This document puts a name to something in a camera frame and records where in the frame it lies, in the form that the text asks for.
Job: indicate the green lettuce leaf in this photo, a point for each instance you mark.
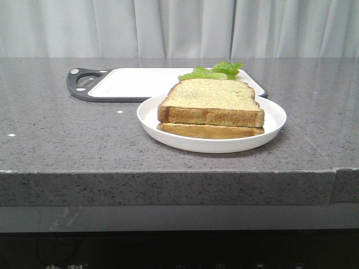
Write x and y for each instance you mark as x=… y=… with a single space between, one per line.
x=220 y=71

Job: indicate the bread slice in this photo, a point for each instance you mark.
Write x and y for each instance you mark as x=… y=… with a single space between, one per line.
x=209 y=131
x=213 y=102

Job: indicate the grey white curtain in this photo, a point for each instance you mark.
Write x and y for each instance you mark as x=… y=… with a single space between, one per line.
x=179 y=29

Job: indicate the white round plate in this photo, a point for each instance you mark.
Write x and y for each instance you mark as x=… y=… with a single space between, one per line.
x=275 y=118

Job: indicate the white cutting board black rim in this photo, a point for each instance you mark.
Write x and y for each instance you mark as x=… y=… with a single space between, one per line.
x=124 y=85

